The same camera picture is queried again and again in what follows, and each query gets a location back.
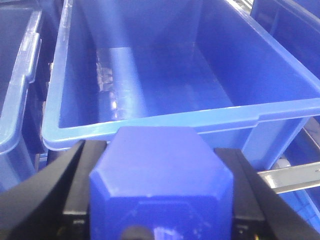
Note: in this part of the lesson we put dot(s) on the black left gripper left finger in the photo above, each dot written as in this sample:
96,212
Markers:
53,204

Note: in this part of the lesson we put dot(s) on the blue neighbouring bin left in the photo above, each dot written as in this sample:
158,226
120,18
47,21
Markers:
20,45

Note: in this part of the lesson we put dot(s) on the blue target bin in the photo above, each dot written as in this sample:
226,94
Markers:
204,64

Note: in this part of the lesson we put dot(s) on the blue bottle-shaped plastic part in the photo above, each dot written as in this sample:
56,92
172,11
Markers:
160,183

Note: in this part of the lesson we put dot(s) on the steel flow rack frame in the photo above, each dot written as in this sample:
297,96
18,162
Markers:
306,149

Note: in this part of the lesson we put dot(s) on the blue bin right of rail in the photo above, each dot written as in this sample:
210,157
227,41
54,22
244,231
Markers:
294,26

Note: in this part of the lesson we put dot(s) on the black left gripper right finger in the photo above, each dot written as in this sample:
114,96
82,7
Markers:
258,213

